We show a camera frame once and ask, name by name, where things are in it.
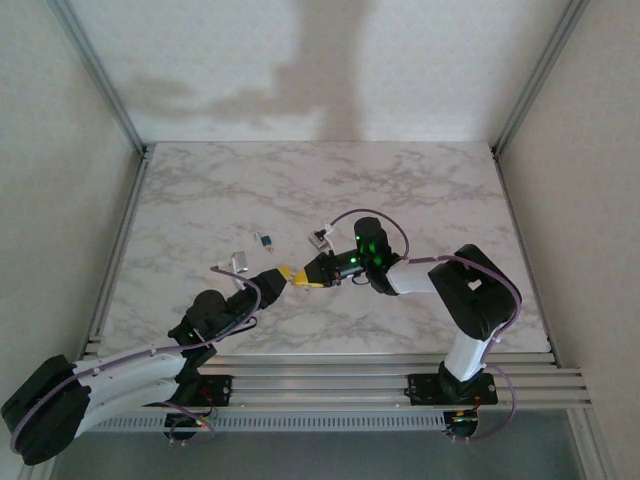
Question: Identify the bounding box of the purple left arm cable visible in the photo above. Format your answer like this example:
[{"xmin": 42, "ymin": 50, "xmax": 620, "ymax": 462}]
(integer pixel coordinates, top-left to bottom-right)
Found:
[{"xmin": 9, "ymin": 262, "xmax": 264, "ymax": 454}]

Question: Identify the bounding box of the aluminium side rail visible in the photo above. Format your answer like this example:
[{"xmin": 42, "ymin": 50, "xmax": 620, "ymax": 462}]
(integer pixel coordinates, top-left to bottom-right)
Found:
[
  {"xmin": 492, "ymin": 149, "xmax": 559, "ymax": 366},
  {"xmin": 79, "ymin": 144, "xmax": 155, "ymax": 371}
]

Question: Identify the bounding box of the grey slotted cable duct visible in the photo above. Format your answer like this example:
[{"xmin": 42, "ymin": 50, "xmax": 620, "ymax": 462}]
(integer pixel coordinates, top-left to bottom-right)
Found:
[{"xmin": 92, "ymin": 412, "xmax": 447, "ymax": 433}]

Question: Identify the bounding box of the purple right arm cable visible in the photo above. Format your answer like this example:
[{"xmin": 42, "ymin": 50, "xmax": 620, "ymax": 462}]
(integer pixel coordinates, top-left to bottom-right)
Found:
[{"xmin": 323, "ymin": 209, "xmax": 524, "ymax": 444}]

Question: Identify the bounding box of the aluminium lower frame beam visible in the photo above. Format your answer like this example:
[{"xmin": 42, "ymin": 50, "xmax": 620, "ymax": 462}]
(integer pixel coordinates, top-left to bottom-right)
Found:
[{"xmin": 567, "ymin": 409, "xmax": 619, "ymax": 480}]

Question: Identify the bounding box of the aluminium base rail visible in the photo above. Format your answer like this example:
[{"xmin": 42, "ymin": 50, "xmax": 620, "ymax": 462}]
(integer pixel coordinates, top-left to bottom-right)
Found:
[{"xmin": 43, "ymin": 352, "xmax": 595, "ymax": 415}]

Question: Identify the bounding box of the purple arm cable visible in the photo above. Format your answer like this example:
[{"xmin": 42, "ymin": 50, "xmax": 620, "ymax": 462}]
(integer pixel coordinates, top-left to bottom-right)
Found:
[
  {"xmin": 9, "ymin": 262, "xmax": 264, "ymax": 454},
  {"xmin": 323, "ymin": 209, "xmax": 524, "ymax": 444}
]

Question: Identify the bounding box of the aluminium corner post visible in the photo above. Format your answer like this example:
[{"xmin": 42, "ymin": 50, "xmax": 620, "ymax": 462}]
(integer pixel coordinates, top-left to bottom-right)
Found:
[
  {"xmin": 47, "ymin": 0, "xmax": 147, "ymax": 155},
  {"xmin": 492, "ymin": 0, "xmax": 591, "ymax": 154}
]

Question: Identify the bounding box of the controller board with LED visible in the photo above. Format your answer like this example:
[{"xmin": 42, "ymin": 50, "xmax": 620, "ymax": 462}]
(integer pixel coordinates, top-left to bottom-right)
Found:
[
  {"xmin": 163, "ymin": 412, "xmax": 218, "ymax": 446},
  {"xmin": 446, "ymin": 409, "xmax": 482, "ymax": 445}
]

